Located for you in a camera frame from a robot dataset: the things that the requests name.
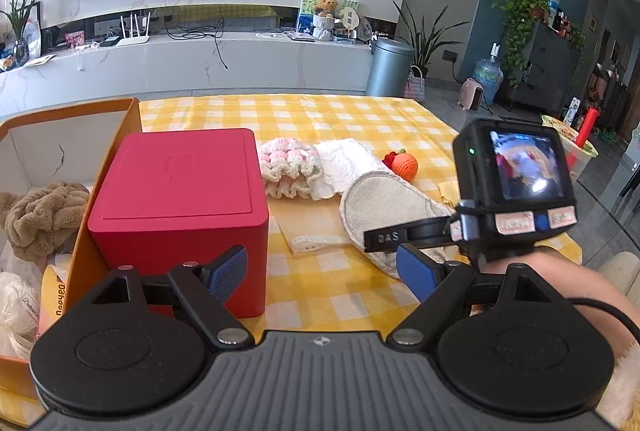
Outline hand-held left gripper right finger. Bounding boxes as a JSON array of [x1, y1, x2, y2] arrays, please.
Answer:
[[385, 242, 565, 348]]

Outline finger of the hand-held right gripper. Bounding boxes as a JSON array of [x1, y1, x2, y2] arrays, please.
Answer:
[[363, 215, 464, 254]]

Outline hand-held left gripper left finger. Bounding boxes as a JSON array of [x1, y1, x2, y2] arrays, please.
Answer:
[[77, 245, 255, 348]]

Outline beige slipper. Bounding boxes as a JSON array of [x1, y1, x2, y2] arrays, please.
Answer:
[[340, 170, 458, 280]]

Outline white diaper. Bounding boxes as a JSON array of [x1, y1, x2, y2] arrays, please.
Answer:
[[311, 138, 389, 202]]

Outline pink white crochet cloth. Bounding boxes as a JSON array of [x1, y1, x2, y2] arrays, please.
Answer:
[[258, 136, 324, 200]]

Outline orange cardboard box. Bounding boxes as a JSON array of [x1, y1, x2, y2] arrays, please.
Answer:
[[0, 97, 144, 387]]

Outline brown fluffy cloth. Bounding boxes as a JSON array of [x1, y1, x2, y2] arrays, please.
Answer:
[[0, 182, 92, 263]]

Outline white plastic bag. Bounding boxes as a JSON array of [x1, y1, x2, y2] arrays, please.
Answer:
[[0, 270, 44, 360]]

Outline person's right forearm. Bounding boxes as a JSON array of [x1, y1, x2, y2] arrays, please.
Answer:
[[481, 248, 640, 362]]

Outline yellow cloth piece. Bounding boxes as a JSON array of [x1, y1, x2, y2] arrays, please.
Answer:
[[438, 183, 464, 208]]

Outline orange crochet ball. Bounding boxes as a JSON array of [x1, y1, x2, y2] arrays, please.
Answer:
[[391, 153, 419, 182]]

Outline red square box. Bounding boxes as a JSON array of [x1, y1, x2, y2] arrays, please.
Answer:
[[87, 128, 271, 318]]

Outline pink small heater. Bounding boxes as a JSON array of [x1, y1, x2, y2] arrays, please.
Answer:
[[458, 78, 485, 113]]

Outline clear plastic packet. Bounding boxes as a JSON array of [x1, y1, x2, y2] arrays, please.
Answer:
[[268, 198, 353, 258]]

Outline milk tea plastic cup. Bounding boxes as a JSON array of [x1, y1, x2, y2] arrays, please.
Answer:
[[540, 113, 599, 185]]

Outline blue water jug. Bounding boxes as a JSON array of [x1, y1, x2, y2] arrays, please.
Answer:
[[473, 42, 504, 105]]

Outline woven checked bag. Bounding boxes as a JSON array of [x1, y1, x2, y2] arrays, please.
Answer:
[[403, 64, 426, 102]]

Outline red drinking straw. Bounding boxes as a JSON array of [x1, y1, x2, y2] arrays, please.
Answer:
[[575, 107, 600, 148]]

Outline grey drawer cabinet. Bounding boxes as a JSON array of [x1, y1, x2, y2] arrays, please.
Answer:
[[509, 20, 584, 115]]

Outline grey metal trash bin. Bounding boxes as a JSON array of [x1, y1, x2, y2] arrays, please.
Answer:
[[365, 36, 416, 100]]

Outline long leaf floor plant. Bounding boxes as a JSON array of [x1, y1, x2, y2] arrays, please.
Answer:
[[392, 0, 469, 78]]

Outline yellow checked tablecloth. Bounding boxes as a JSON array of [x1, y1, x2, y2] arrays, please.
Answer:
[[0, 93, 585, 429]]

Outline trailing ivy pot plant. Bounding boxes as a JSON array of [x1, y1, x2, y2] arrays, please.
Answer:
[[491, 0, 552, 88]]

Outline assorted bottles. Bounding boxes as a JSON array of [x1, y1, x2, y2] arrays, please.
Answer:
[[544, 0, 574, 40]]

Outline round white hand fan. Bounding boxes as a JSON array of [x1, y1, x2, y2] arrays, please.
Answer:
[[338, 6, 360, 32]]

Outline white marble television console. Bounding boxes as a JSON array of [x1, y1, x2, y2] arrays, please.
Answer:
[[0, 30, 397, 118]]

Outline brown teddy bear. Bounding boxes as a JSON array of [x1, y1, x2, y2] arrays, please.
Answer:
[[312, 0, 339, 43]]

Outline green printed picture board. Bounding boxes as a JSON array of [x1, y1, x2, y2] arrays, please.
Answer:
[[297, 0, 361, 43]]

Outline beige fluffy blanket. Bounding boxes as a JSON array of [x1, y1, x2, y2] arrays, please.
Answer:
[[594, 350, 640, 431]]

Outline white router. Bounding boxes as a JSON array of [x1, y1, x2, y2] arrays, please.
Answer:
[[118, 10, 151, 46]]

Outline green plant in glass vase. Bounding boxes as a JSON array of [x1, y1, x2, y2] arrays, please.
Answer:
[[0, 0, 47, 62]]

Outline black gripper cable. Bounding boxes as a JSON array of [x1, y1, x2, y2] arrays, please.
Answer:
[[569, 295, 640, 343]]

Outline black cables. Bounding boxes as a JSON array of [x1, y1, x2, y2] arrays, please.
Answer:
[[164, 12, 232, 72]]

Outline black picture frame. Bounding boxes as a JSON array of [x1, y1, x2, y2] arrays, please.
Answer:
[[22, 1, 42, 58]]

